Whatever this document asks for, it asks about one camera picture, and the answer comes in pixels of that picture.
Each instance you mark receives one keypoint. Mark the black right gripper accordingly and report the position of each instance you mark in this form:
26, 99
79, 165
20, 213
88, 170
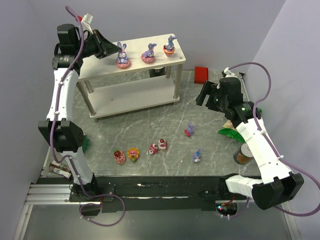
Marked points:
210, 94

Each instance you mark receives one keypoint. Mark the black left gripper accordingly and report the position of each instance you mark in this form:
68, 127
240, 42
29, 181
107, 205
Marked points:
99, 45

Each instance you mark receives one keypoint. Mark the purple bunny with red bow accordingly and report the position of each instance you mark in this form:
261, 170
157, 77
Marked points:
189, 130

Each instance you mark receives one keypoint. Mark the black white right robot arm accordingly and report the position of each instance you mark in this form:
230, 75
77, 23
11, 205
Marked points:
278, 183

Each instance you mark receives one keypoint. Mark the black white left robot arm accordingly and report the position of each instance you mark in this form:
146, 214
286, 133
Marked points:
64, 137

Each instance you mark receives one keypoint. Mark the white two-tier wooden shelf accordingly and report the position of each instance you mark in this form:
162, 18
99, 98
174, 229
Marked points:
114, 91

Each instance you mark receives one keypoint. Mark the black jar behind shelf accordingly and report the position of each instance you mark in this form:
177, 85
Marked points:
156, 72

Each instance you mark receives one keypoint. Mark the red plastic block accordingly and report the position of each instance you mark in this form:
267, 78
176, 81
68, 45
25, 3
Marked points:
201, 75

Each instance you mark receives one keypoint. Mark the green chips bag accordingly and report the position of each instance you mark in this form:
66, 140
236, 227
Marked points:
232, 131

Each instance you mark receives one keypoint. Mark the small purple bunny toy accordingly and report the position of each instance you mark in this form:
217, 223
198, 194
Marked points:
196, 158

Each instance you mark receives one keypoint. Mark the strawberry cake toy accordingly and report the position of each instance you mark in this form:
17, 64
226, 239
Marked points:
162, 144

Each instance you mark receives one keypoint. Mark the tin can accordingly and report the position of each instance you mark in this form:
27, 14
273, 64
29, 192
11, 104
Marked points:
243, 155

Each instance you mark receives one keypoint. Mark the pink white roll cake toy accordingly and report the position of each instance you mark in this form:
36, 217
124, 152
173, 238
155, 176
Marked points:
153, 149

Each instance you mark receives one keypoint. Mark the chocolate donut on green plate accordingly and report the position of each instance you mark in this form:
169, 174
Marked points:
86, 143

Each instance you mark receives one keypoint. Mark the orange sunflower toy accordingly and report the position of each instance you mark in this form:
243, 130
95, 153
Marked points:
133, 154

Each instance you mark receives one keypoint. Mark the pink strawberry bear toy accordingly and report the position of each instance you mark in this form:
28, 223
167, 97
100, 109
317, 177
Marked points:
119, 157

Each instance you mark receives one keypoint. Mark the brown snack bar wrapper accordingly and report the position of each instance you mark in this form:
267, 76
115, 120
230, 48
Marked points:
60, 169

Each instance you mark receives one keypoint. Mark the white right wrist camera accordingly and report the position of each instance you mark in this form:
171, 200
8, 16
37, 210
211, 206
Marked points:
227, 73

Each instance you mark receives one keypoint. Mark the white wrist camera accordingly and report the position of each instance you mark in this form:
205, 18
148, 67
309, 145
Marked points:
227, 73
87, 21

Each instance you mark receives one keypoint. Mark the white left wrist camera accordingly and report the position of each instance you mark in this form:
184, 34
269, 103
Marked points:
87, 21

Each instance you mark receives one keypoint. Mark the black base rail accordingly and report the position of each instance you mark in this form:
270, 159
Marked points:
148, 193

